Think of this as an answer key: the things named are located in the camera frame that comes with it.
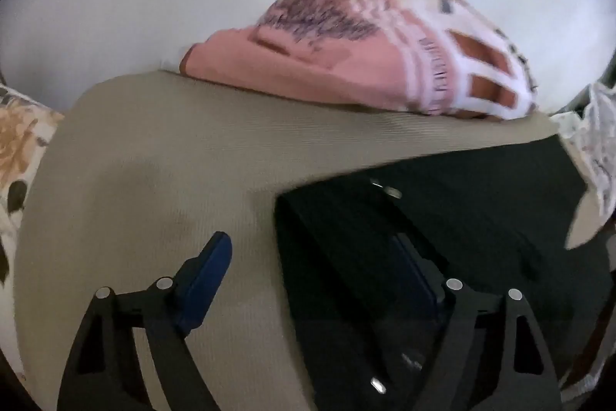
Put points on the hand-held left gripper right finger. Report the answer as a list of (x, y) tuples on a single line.
[(417, 283)]

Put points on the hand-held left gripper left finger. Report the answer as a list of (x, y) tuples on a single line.
[(208, 281)]

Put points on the black pants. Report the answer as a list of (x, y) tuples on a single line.
[(481, 209)]

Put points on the beige bed cover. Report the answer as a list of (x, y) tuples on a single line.
[(168, 151)]

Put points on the white lace cloth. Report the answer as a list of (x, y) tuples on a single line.
[(596, 151)]

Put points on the floral bed sheet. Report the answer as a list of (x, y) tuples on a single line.
[(24, 136)]

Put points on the pink patterned blanket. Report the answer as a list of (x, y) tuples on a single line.
[(337, 54)]

